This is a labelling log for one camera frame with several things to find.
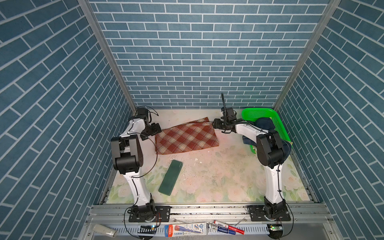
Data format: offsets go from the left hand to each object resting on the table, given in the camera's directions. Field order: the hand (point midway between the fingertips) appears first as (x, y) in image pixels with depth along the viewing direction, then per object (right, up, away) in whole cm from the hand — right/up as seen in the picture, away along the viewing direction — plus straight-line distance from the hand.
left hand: (155, 132), depth 99 cm
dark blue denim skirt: (+79, +6, +7) cm, 79 cm away
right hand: (+41, +7, +5) cm, 42 cm away
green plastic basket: (+71, +13, +17) cm, 74 cm away
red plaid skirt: (+24, -3, +3) cm, 24 cm away
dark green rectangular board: (+13, -25, -14) cm, 32 cm away
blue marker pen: (+37, -43, -30) cm, 64 cm away
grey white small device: (-14, -42, -32) cm, 55 cm away
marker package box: (+23, -44, -30) cm, 58 cm away
